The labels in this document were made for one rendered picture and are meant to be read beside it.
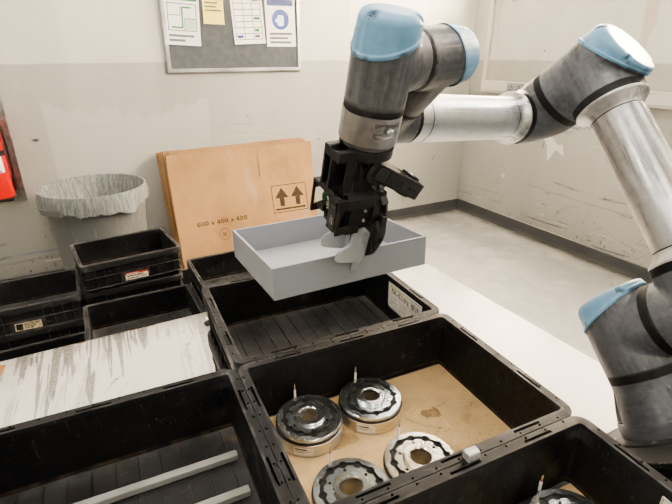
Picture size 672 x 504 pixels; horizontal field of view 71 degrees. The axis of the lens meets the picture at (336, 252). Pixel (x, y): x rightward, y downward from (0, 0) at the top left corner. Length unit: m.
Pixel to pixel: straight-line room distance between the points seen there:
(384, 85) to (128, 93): 2.80
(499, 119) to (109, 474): 0.82
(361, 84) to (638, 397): 0.64
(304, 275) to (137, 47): 2.71
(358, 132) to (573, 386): 0.82
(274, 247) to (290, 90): 2.73
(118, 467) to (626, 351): 0.79
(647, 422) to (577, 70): 0.57
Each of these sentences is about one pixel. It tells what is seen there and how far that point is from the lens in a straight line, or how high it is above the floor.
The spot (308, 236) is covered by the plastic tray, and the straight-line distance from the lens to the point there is 0.90.
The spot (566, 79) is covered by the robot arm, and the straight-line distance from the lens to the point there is 0.94.
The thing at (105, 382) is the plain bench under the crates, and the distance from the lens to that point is 1.21.
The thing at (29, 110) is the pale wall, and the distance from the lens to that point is 3.28.
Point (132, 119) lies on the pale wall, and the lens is 3.30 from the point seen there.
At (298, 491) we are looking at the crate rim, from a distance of 0.59.
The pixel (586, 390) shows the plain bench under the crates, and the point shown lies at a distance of 1.21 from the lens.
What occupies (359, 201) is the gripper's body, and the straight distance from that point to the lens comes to 0.61.
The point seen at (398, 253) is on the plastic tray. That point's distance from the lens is 0.77.
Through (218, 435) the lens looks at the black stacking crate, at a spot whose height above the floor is 0.83.
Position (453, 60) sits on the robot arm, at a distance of 0.63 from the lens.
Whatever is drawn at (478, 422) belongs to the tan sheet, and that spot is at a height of 0.83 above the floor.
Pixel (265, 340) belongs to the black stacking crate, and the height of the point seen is 0.83.
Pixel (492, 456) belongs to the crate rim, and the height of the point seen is 0.93.
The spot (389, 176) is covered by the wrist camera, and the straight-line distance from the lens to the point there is 0.65.
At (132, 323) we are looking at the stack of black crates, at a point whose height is 0.38.
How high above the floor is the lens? 1.38
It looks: 23 degrees down
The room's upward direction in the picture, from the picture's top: straight up
